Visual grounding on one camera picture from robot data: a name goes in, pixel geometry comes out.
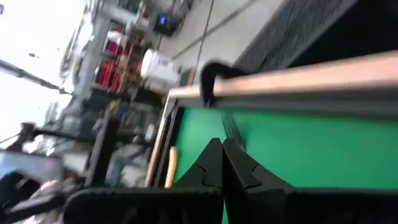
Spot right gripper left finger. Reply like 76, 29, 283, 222
167, 138, 224, 224

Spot green table mat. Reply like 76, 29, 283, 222
174, 107, 398, 224

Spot black computer blue lights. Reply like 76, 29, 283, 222
152, 12, 180, 37

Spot red shelf rack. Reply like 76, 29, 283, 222
95, 23, 144, 94

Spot grey monitor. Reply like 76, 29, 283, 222
0, 151, 65, 184

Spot wooden-handled fork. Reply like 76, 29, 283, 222
164, 145, 180, 190

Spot white bucket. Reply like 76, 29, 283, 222
139, 48, 182, 93

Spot black table clamp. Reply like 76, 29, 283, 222
198, 61, 249, 108

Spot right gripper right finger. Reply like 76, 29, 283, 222
224, 138, 296, 224

